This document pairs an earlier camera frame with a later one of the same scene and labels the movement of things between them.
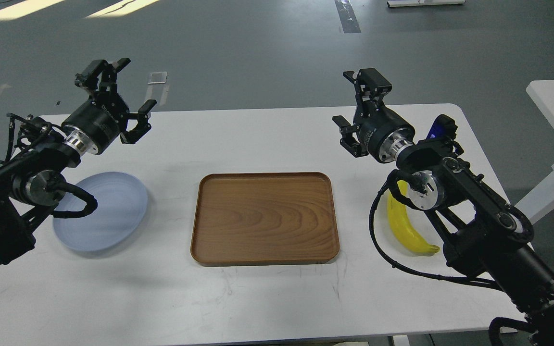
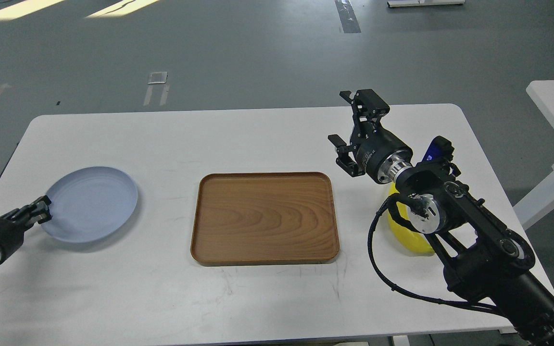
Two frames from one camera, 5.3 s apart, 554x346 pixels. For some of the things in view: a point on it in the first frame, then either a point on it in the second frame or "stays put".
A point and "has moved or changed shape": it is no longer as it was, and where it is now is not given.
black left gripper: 95,125 -> 6,236
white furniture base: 395,4 stays put
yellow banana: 403,224 stays put
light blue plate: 122,201 has moved or changed shape
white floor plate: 158,77 stays put
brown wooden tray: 265,219 stays put
